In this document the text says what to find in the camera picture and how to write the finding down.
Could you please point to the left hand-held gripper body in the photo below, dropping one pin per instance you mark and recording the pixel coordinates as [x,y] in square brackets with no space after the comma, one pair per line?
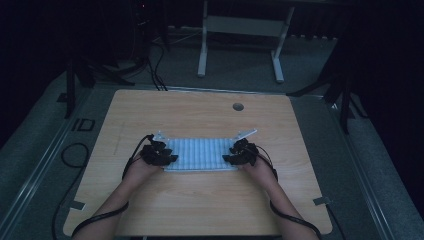
[155,151]

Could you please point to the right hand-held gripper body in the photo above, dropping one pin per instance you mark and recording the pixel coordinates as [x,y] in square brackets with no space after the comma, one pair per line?
[247,150]

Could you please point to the blue striped towel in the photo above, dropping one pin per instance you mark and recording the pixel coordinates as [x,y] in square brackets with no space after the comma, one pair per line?
[200,155]

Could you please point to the person's left hand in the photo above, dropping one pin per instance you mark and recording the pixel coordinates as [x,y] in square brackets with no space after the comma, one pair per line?
[140,171]

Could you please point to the person's right hand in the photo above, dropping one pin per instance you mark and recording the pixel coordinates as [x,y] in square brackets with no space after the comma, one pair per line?
[261,171]

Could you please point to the grey table grommet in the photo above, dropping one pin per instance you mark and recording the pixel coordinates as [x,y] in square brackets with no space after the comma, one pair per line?
[238,107]

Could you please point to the grey tape piece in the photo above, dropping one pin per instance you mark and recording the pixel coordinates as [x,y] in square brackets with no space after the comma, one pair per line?
[77,205]
[321,200]

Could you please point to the black metal stand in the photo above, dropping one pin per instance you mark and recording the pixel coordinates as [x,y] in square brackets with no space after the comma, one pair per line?
[343,100]
[71,86]

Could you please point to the metal floor rail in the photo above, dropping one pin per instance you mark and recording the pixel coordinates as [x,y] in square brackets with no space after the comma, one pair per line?
[360,186]
[40,166]

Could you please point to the white metal desk frame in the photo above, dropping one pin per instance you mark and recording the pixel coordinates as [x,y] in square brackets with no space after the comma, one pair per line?
[245,26]

